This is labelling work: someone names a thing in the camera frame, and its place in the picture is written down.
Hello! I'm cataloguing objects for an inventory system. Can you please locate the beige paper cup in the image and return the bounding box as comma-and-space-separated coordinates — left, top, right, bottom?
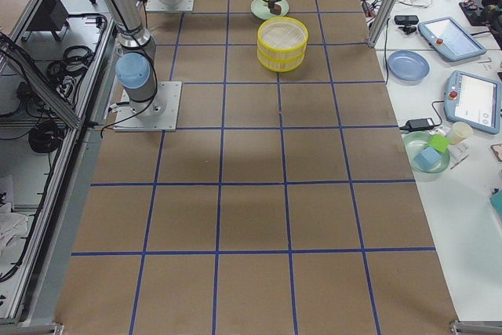
446, 122, 473, 145

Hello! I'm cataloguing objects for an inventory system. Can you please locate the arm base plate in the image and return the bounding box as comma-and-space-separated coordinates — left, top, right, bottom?
113, 82, 182, 132
146, 0, 195, 13

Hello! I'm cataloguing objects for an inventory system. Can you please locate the far teach pendant tablet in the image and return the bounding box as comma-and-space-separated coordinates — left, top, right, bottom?
417, 16, 486, 61

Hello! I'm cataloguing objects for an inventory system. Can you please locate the brown chocolate bun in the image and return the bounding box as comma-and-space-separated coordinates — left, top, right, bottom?
270, 5, 282, 15

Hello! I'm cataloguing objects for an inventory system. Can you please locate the teach pendant tablet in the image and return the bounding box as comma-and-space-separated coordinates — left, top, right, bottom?
444, 71, 501, 135
417, 16, 486, 61

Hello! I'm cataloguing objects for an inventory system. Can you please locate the light green plate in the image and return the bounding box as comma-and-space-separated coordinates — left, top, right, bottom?
250, 0, 289, 20

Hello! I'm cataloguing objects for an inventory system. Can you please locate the blue foam block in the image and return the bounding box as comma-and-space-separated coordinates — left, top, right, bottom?
413, 147, 442, 171

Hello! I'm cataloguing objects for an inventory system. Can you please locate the blue plate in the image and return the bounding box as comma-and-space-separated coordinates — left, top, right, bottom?
387, 50, 430, 82

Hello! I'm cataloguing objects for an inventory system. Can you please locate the black power adapter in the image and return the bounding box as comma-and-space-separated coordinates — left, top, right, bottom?
401, 118, 435, 132

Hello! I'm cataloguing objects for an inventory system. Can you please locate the yellow steamer layer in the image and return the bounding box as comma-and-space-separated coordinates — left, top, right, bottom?
256, 49, 305, 73
257, 16, 309, 59

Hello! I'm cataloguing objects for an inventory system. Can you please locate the green foam block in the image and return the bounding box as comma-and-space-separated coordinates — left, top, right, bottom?
427, 133, 451, 153

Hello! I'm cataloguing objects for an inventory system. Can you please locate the near teach pendant tablet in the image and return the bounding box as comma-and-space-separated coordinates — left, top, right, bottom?
444, 71, 501, 135

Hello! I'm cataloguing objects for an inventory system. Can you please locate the white crumpled cloth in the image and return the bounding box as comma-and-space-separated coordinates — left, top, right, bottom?
0, 176, 29, 261

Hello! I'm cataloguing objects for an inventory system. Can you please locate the green bowl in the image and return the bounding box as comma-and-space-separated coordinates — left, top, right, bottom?
403, 131, 450, 173

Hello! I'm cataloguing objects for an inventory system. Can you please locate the black webcam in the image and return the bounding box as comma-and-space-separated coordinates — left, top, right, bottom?
394, 15, 419, 26

